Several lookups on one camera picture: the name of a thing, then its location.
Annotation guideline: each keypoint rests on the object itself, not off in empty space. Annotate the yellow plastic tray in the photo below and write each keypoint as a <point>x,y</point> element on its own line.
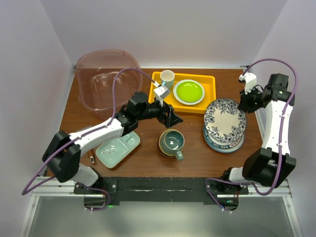
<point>208,84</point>

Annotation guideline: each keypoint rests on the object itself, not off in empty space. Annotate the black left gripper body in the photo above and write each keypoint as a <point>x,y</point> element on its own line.
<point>155,110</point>

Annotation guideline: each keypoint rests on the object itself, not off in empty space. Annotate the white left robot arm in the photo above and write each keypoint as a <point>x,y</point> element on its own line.
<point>63,154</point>

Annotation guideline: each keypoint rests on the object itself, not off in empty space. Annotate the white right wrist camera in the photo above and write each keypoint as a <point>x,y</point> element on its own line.
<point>249,80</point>

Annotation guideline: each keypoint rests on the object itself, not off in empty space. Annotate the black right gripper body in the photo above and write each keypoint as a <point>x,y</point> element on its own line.
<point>256,97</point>

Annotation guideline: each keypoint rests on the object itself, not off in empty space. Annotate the teal glazed mug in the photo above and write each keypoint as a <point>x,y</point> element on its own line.
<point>172,141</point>

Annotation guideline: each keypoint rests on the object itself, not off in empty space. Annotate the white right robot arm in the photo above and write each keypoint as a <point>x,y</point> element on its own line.
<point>270,165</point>

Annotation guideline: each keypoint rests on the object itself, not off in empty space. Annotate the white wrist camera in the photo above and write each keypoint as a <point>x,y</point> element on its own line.
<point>249,80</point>
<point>161,92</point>

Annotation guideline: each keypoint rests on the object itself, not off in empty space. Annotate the mint green divided dish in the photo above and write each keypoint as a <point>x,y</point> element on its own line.
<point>111,153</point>

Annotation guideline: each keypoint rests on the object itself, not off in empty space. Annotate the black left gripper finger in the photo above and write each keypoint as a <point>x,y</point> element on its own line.
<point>173,118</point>
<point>168,120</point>

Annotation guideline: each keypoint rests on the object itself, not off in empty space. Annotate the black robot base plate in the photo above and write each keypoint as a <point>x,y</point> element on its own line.
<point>173,189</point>

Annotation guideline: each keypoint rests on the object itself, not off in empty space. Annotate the transparent pink plastic bin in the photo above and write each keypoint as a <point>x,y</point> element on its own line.
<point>95,73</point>

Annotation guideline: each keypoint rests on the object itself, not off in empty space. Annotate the wooden handled metal scraper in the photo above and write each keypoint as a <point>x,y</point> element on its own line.
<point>91,156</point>

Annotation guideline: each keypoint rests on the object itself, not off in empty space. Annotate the white scalloped plate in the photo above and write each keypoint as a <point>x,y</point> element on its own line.
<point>187,103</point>

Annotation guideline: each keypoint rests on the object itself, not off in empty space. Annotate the blue floral pattern plate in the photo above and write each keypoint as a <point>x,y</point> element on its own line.
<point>224,121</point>

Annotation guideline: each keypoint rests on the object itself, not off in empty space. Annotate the lime green small plate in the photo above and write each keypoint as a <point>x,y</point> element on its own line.
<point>189,91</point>

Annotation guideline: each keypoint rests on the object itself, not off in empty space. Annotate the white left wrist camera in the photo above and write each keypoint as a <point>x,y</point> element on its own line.
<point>161,92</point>

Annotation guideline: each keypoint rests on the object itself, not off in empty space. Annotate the teal rim lettered plate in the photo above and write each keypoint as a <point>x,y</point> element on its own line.
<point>223,148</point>

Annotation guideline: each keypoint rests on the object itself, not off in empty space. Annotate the light blue ceramic mug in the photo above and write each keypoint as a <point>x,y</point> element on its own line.
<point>167,78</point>

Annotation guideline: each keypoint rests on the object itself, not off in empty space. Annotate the aluminium frame rail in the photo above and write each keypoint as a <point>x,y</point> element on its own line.
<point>54,210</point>

